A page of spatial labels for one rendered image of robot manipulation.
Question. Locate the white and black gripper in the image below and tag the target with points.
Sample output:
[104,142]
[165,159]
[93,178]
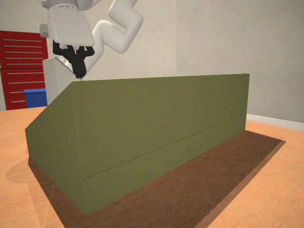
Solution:
[70,39]

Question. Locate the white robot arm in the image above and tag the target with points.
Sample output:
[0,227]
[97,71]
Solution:
[105,33]

